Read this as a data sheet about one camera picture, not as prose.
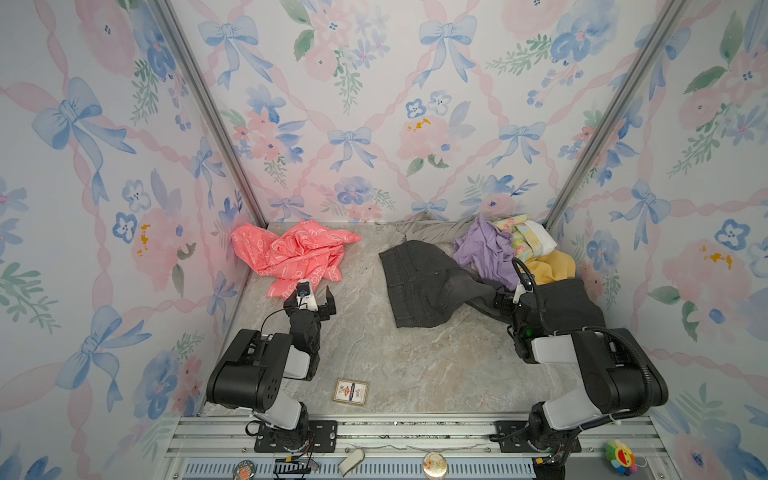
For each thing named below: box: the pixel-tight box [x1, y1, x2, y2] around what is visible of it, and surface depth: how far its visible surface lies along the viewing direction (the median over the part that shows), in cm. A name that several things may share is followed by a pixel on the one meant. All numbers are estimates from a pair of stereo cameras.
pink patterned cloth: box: [231, 220, 362, 298], surface depth 103 cm
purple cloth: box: [453, 216, 519, 291], surface depth 105 cm
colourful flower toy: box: [605, 439, 638, 476], surface depth 72 cm
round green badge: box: [233, 460, 256, 480], surface depth 71 cm
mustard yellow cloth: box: [525, 250, 576, 286], surface depth 100 cm
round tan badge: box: [423, 452, 447, 478], surface depth 72 cm
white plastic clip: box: [338, 448, 365, 477], surface depth 70 cm
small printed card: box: [333, 378, 370, 407], surface depth 81 cm
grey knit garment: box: [375, 212, 480, 246], surface depth 116 cm
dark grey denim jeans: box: [379, 240, 606, 330], surface depth 97 cm
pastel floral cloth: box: [493, 214, 557, 261], surface depth 106 cm
